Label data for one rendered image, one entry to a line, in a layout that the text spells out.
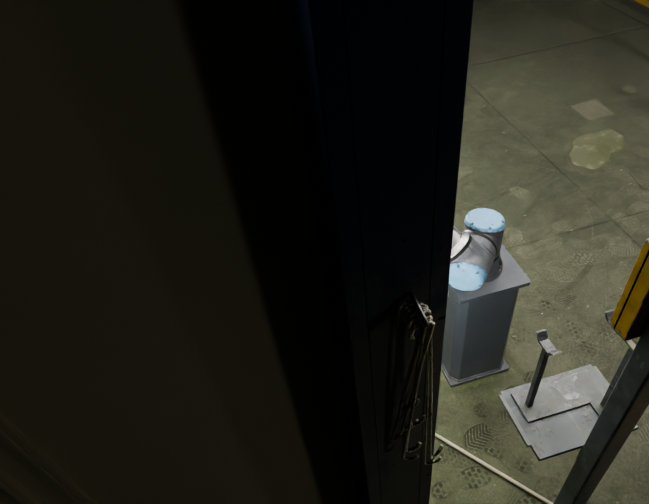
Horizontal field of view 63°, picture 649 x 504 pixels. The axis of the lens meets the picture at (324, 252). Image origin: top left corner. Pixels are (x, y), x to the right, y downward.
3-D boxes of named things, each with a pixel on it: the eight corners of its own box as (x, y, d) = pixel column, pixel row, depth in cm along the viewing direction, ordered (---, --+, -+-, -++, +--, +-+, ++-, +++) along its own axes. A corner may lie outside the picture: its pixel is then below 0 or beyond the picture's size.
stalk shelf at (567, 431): (538, 462, 147) (539, 459, 146) (499, 393, 163) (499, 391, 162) (637, 430, 150) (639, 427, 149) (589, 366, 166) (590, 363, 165)
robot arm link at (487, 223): (504, 241, 215) (511, 208, 202) (493, 269, 204) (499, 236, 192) (467, 232, 221) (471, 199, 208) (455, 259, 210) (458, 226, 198)
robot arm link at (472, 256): (504, 256, 197) (366, 111, 183) (492, 288, 187) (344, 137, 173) (474, 269, 209) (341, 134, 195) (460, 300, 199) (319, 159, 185)
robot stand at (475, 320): (479, 323, 277) (494, 233, 233) (509, 370, 255) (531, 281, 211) (425, 338, 274) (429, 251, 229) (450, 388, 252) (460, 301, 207)
